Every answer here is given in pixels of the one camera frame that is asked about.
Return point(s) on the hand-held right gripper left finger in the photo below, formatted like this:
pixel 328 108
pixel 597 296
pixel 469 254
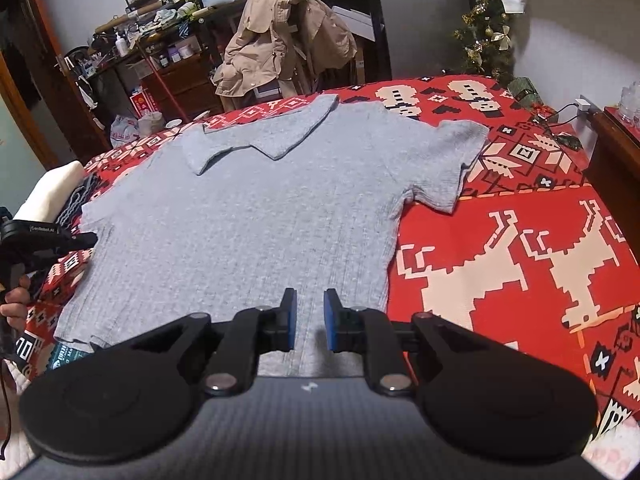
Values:
pixel 291 320

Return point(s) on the clear glass cup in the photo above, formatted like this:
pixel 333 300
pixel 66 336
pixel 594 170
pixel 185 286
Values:
pixel 630 105

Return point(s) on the green cutting mat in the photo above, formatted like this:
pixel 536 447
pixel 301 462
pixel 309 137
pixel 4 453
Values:
pixel 70 357

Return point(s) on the grey knit polo shirt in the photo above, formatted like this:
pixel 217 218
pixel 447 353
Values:
pixel 250 220

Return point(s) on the wooden door frame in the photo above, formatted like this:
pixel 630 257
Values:
pixel 52 35

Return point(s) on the red patterned blanket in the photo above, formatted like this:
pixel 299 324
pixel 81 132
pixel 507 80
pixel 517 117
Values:
pixel 500 240

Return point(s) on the green gift box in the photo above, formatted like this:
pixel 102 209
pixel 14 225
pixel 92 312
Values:
pixel 522 91

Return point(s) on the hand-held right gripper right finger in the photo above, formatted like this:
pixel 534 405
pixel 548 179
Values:
pixel 328 322

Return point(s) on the brown wooden cabinet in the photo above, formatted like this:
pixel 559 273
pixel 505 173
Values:
pixel 185 85

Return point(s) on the white printed plastic bag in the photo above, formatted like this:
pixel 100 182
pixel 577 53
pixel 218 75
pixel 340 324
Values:
pixel 124 131

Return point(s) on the black desk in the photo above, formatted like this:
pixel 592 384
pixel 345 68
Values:
pixel 371 25

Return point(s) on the white bowl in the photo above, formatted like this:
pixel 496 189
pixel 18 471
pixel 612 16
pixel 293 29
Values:
pixel 173 124

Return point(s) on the beige jacket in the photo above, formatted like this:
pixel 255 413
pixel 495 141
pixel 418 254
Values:
pixel 275 45

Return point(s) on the red white carton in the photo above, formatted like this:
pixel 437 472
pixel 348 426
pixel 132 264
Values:
pixel 145 102

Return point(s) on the small Christmas tree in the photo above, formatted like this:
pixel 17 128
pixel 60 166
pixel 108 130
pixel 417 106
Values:
pixel 485 40

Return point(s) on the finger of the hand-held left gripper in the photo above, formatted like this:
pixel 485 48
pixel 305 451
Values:
pixel 75 245

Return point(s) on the person's left hand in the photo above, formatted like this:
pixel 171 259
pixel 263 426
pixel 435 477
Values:
pixel 15 305

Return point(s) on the white charger plug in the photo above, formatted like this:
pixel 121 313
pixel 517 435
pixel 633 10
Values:
pixel 583 104

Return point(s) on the white cloth bag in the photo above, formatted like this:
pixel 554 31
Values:
pixel 151 124

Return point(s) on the grey refrigerator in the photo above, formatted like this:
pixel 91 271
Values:
pixel 425 35

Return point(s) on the white flat box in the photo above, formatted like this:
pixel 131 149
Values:
pixel 352 22

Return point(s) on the wooden nightstand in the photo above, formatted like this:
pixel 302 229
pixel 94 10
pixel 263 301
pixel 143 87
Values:
pixel 615 170

